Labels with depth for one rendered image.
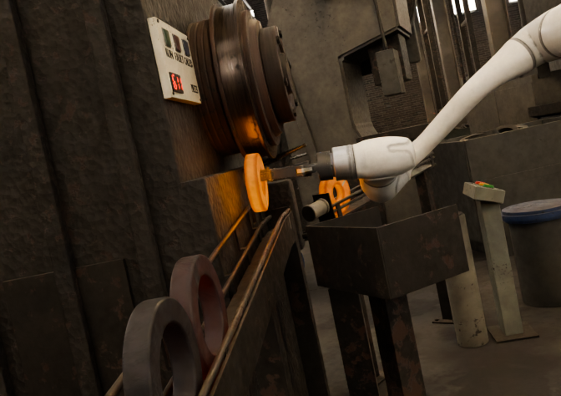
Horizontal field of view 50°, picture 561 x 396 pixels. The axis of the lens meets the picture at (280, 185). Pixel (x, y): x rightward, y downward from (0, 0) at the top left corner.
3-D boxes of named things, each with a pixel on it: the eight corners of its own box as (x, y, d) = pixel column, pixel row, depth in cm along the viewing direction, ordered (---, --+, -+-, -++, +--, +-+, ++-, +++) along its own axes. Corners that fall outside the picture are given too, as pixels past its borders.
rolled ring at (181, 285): (210, 240, 99) (191, 243, 100) (181, 276, 81) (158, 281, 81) (235, 344, 102) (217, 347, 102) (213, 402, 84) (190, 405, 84)
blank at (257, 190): (240, 159, 151) (253, 157, 151) (249, 150, 167) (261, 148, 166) (251, 219, 154) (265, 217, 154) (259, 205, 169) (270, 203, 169)
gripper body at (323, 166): (334, 180, 154) (298, 185, 155) (335, 178, 162) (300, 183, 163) (330, 150, 153) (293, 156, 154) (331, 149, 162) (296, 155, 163)
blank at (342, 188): (334, 223, 222) (341, 222, 220) (312, 194, 215) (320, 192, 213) (348, 193, 232) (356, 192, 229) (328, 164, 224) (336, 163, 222)
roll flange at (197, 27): (202, 173, 158) (164, -6, 156) (236, 165, 205) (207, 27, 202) (239, 165, 157) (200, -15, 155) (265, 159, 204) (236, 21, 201)
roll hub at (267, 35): (274, 122, 165) (253, 20, 163) (285, 124, 192) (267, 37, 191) (294, 118, 164) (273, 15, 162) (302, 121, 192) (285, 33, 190)
